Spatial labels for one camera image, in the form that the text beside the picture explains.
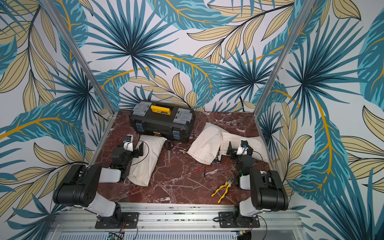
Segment black plastic toolbox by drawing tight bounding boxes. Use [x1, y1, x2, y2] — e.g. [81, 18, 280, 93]
[130, 101, 196, 143]

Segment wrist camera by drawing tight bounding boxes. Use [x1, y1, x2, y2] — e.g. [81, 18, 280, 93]
[237, 140, 249, 155]
[123, 135, 134, 152]

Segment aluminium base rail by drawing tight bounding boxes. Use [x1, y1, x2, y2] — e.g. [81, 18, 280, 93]
[46, 203, 308, 240]

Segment cream cloth bag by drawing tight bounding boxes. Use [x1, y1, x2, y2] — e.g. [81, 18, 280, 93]
[187, 123, 227, 165]
[128, 135, 167, 187]
[220, 132, 269, 162]

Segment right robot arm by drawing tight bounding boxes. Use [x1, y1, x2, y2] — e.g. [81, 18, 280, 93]
[223, 140, 289, 228]

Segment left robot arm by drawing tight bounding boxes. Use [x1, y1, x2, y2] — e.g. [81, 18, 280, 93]
[53, 141, 148, 230]

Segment right aluminium frame post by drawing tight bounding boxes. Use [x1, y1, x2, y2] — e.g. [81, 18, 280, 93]
[254, 1, 315, 119]

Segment yellow black pliers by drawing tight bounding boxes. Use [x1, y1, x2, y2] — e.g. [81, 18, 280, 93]
[211, 178, 234, 204]

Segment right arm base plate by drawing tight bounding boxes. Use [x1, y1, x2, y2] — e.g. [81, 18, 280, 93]
[214, 212, 260, 229]

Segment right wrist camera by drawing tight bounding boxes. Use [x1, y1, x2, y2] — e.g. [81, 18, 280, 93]
[237, 140, 249, 155]

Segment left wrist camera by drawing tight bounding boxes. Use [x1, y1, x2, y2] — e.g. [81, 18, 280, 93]
[123, 135, 134, 152]

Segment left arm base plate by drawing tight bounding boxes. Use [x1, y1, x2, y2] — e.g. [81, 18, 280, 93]
[95, 212, 140, 230]

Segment left aluminium frame post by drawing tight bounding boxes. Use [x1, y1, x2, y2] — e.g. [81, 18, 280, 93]
[40, 0, 115, 115]

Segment aluminium frame post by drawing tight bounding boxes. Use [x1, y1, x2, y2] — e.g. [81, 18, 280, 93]
[40, 0, 115, 115]
[254, 1, 315, 119]

